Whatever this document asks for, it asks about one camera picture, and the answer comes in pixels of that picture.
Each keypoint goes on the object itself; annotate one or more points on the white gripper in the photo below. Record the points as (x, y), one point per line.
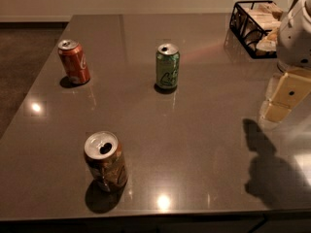
(295, 41)

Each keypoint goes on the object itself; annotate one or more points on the green soda can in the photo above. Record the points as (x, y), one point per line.
(167, 59)

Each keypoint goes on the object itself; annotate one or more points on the snack packets in basket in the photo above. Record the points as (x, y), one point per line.
(262, 27)

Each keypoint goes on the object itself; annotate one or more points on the brown soda can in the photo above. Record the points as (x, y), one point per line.
(105, 160)

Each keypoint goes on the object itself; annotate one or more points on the orange-red soda can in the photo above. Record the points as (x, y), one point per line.
(73, 59)

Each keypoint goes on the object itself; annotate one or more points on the black wire basket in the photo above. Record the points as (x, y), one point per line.
(238, 22)

